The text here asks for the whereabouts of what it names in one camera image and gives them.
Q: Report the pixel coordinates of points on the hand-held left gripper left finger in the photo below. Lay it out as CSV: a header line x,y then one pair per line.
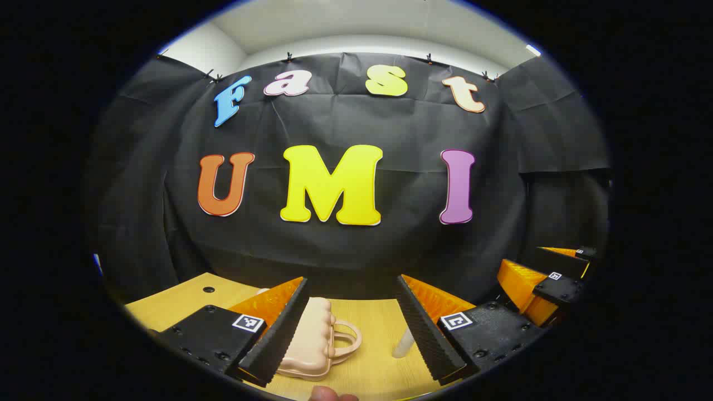
x,y
284,334

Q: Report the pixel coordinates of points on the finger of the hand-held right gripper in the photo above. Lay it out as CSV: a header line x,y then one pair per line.
x,y
560,289
562,262

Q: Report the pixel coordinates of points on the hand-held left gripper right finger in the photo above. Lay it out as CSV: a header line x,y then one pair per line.
x,y
426,334

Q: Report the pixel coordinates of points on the white squeeze tube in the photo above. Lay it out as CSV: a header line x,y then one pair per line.
x,y
402,345

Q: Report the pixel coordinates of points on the beige suitcase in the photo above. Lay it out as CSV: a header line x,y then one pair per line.
x,y
315,334

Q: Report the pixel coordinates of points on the ceiling light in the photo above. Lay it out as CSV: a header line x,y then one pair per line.
x,y
533,50

